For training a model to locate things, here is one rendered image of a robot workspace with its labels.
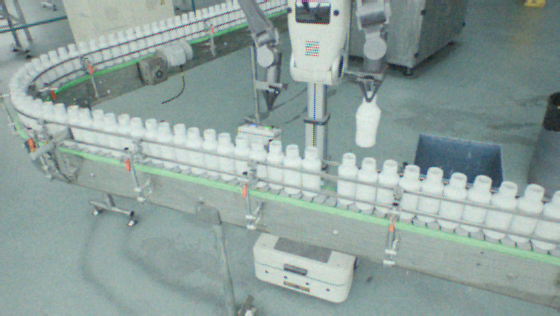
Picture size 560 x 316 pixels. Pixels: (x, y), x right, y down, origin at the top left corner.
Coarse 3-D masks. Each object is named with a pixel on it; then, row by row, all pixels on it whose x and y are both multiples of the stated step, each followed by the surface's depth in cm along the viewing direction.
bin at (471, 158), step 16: (416, 144) 163; (432, 144) 170; (448, 144) 167; (464, 144) 165; (480, 144) 162; (496, 144) 160; (416, 160) 177; (432, 160) 174; (448, 160) 171; (464, 160) 169; (480, 160) 166; (496, 160) 160; (448, 176) 175; (496, 176) 154
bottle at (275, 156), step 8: (272, 144) 128; (280, 144) 125; (272, 152) 126; (280, 152) 127; (272, 160) 126; (280, 160) 126; (272, 168) 128; (272, 176) 130; (280, 176) 130; (272, 184) 132
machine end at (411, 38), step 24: (408, 0) 424; (432, 0) 431; (456, 0) 487; (408, 24) 435; (432, 24) 454; (456, 24) 517; (360, 48) 485; (408, 48) 447; (432, 48) 479; (408, 72) 467
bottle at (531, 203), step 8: (528, 192) 103; (536, 192) 104; (520, 200) 105; (528, 200) 103; (536, 200) 102; (520, 208) 105; (528, 208) 103; (536, 208) 103; (520, 216) 106; (512, 224) 108; (520, 224) 106; (528, 224) 105; (528, 232) 107; (520, 240) 108; (528, 240) 109
